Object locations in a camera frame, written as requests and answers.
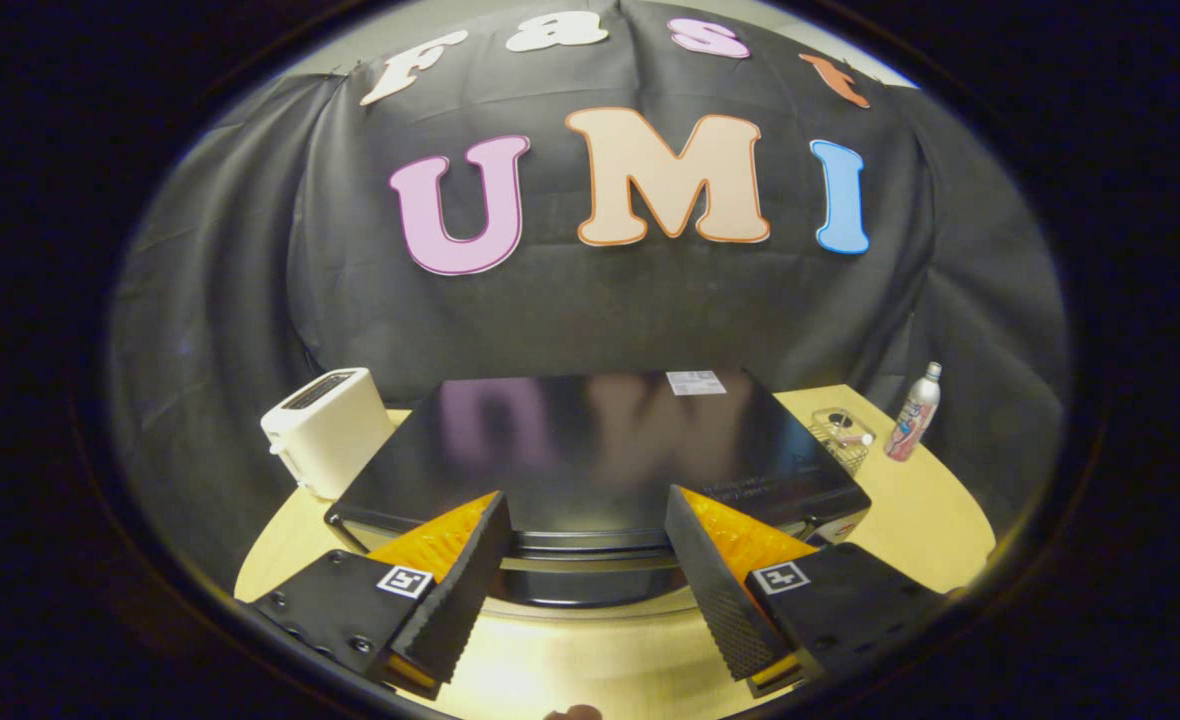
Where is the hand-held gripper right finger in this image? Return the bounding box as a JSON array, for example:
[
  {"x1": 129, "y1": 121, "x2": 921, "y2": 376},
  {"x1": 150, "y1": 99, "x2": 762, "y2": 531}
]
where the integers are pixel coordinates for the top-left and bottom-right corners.
[{"x1": 664, "y1": 485, "x2": 952, "y2": 699}]

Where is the clear glass jar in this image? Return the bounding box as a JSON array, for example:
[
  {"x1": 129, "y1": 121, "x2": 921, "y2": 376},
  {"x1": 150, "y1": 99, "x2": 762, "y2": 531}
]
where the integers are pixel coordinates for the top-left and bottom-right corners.
[{"x1": 807, "y1": 407, "x2": 876, "y2": 477}]

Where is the white pop-up toaster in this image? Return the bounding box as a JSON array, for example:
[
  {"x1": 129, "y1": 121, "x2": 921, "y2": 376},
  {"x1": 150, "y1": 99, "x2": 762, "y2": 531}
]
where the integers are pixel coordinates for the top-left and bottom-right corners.
[{"x1": 260, "y1": 367, "x2": 398, "y2": 501}]

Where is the black backdrop cloth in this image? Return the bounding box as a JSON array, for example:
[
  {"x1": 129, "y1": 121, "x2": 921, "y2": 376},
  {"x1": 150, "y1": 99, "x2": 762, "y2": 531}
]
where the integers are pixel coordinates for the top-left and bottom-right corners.
[{"x1": 108, "y1": 0, "x2": 1073, "y2": 593}]

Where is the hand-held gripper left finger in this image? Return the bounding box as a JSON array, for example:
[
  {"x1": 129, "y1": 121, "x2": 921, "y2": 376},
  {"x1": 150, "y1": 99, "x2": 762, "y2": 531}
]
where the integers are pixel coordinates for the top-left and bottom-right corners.
[{"x1": 247, "y1": 490, "x2": 515, "y2": 701}]

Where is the black toaster oven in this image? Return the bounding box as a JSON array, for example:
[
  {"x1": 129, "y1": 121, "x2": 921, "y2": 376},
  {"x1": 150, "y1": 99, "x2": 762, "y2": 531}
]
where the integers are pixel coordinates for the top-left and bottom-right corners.
[{"x1": 325, "y1": 369, "x2": 873, "y2": 609}]

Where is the pink and white bottle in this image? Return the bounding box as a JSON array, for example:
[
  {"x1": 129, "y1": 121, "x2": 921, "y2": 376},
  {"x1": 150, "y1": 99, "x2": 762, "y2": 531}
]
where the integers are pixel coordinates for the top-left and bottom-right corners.
[{"x1": 883, "y1": 361, "x2": 944, "y2": 463}]

